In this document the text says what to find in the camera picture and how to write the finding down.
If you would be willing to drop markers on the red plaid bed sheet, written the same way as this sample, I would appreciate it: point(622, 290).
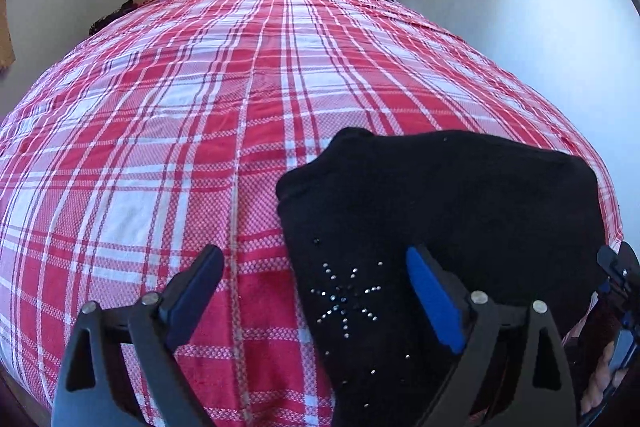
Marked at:
point(169, 130)

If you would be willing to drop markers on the beige curtain left window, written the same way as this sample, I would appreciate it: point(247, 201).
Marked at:
point(7, 56)

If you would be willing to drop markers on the dark cloth beside bed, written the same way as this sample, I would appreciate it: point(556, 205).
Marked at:
point(103, 22)

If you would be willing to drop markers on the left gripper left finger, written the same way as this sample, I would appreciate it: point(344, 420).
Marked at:
point(94, 387)

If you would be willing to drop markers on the person right hand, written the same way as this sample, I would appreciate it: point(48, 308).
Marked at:
point(599, 381)

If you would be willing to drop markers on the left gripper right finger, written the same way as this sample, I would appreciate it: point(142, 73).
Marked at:
point(536, 389)

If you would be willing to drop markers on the black pants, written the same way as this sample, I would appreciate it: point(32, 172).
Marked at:
point(512, 220)

